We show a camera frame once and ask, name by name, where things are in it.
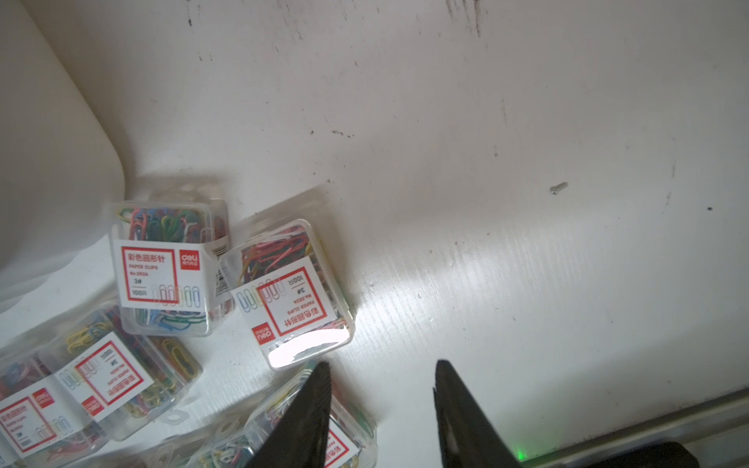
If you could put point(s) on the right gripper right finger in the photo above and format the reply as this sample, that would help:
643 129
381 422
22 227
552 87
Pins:
466 436

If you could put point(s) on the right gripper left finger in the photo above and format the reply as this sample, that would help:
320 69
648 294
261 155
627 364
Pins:
300 436

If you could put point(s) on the paper clip box seventeenth removed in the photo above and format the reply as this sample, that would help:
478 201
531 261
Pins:
352 433

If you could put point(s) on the paper clip box fifteenth removed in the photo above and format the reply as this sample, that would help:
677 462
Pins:
230 451

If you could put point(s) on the white plastic storage tray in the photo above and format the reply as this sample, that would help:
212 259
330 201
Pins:
59 170

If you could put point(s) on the small loose metal screw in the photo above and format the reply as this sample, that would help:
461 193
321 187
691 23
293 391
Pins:
556 189

